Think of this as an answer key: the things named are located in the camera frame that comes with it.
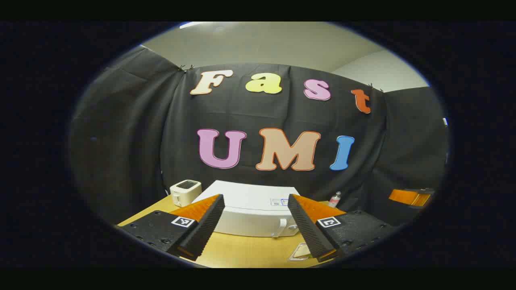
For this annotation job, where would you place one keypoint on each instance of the clear bottle with pink label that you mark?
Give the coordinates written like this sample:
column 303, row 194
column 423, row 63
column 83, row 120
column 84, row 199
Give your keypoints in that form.
column 335, row 199

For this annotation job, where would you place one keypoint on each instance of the white toaster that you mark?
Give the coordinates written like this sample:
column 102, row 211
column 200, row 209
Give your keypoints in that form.
column 184, row 194

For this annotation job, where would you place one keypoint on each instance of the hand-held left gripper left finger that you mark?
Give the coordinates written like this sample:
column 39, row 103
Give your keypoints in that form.
column 201, row 231

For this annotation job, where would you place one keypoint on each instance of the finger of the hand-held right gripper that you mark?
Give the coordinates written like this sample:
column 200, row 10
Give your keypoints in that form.
column 409, row 197

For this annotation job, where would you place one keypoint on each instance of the white rectangular plate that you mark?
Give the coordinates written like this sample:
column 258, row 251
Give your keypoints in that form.
column 300, row 253

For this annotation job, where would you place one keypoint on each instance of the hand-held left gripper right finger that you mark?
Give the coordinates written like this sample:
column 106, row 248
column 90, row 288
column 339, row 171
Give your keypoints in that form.
column 310, row 231

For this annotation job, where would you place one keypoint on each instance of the white microwave oven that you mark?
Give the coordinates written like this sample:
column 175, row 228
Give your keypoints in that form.
column 250, row 209

